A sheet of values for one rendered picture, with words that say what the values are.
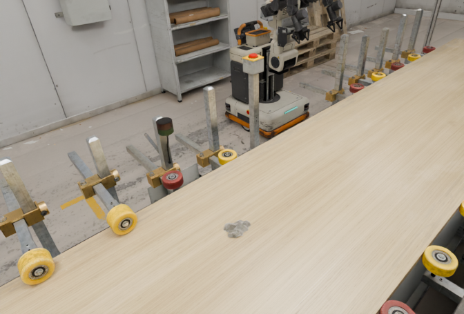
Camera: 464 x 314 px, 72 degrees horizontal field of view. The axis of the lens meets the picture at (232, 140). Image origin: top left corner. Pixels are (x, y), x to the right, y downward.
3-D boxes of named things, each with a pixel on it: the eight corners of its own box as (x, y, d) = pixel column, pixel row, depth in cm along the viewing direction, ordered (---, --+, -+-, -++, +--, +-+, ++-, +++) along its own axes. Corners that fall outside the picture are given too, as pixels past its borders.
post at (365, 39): (351, 103, 227) (362, 35, 201) (353, 102, 229) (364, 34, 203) (355, 105, 224) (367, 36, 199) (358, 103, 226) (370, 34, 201)
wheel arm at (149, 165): (126, 152, 154) (124, 145, 152) (133, 150, 156) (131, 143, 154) (174, 197, 125) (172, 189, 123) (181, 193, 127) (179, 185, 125)
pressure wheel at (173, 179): (162, 197, 130) (157, 175, 123) (179, 188, 134) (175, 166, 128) (172, 207, 124) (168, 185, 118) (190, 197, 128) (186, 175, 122)
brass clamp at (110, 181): (80, 192, 116) (76, 181, 113) (115, 175, 123) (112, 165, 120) (86, 200, 112) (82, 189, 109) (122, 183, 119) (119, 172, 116)
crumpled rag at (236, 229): (226, 241, 96) (226, 235, 95) (221, 224, 101) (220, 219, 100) (254, 233, 98) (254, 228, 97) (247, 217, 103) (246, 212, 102)
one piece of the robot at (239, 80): (230, 108, 336) (226, 26, 292) (266, 92, 365) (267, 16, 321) (253, 118, 314) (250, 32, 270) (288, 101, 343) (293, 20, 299)
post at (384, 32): (369, 93, 240) (382, 27, 214) (371, 92, 242) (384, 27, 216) (373, 94, 238) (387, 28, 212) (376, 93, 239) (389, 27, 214)
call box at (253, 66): (242, 73, 148) (242, 56, 143) (253, 69, 151) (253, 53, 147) (253, 76, 143) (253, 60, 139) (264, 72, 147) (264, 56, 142)
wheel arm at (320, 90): (298, 87, 220) (298, 82, 218) (301, 86, 222) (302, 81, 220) (355, 107, 192) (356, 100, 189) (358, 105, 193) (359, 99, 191)
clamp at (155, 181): (148, 183, 134) (146, 173, 131) (175, 169, 141) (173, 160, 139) (155, 189, 130) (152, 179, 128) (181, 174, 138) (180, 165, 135)
